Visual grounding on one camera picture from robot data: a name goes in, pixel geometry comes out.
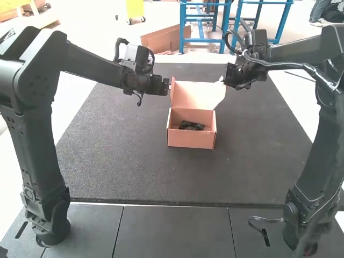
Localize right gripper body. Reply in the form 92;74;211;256
224;59;268;91

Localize dark base panel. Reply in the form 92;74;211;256
228;207;344;258
0;203;125;258
111;205;238;258

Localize blue metal frame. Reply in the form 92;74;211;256
178;0;230;54
232;0;290;46

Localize flat cardboard sheet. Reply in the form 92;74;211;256
140;23;192;55

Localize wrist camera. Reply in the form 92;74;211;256
250;28;270;61
119;42;152;73

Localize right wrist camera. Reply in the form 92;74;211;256
250;28;270;61

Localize black square fan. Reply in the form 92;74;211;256
178;120;207;132

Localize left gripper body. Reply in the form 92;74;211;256
146;75;173;97

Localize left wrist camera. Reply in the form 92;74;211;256
119;42;152;73

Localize yellow wheeled cart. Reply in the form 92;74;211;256
115;0;147;26

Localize cardboard box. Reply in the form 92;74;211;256
166;76;227;150

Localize black mat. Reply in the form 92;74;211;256
55;62;319;208

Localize person's legs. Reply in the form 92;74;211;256
308;0;332;27

